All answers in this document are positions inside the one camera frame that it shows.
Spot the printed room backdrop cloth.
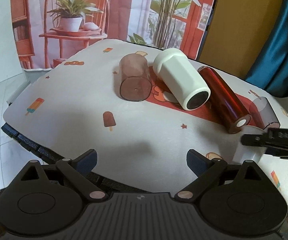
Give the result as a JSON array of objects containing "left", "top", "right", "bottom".
[{"left": 10, "top": 0, "right": 216, "bottom": 71}]

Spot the white patterned table mat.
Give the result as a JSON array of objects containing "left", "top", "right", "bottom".
[{"left": 3, "top": 40, "right": 288, "bottom": 203}]

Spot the white tumbler with black bottom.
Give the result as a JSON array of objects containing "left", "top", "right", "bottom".
[{"left": 153, "top": 48, "right": 211, "bottom": 111}]

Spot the shiny red metal tumbler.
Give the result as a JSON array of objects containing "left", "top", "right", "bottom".
[{"left": 198, "top": 66, "right": 251, "bottom": 134}]

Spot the small white paper cup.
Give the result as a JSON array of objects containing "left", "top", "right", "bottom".
[{"left": 232, "top": 125, "right": 266, "bottom": 164}]

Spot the brown translucent plastic cup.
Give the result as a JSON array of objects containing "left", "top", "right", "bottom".
[{"left": 119, "top": 53, "right": 152, "bottom": 102}]

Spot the dark purple translucent cup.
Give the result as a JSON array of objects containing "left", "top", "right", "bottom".
[{"left": 249, "top": 96, "right": 280, "bottom": 131}]

